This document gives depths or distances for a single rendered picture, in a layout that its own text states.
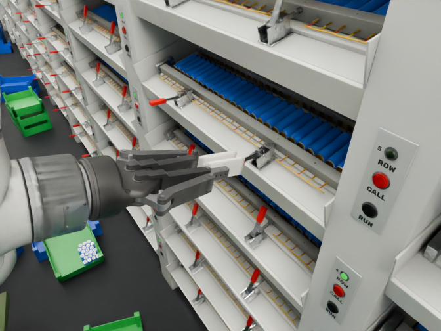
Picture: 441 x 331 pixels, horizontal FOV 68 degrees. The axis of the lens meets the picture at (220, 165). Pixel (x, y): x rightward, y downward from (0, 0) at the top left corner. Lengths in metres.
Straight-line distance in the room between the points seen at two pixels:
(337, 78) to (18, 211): 0.34
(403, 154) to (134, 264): 1.40
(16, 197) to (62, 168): 0.05
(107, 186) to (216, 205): 0.42
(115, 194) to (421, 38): 0.33
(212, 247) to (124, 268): 0.75
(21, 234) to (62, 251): 1.34
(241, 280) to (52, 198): 0.61
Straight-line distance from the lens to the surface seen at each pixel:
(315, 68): 0.40
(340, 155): 0.54
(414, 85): 0.34
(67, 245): 1.72
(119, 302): 1.53
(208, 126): 0.66
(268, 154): 0.55
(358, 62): 0.40
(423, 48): 0.33
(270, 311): 0.84
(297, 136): 0.57
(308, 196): 0.51
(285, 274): 0.66
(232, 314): 1.06
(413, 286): 0.45
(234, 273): 0.89
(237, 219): 0.74
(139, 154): 0.47
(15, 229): 0.37
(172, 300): 1.49
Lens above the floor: 1.27
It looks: 37 degrees down
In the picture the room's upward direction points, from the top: straight up
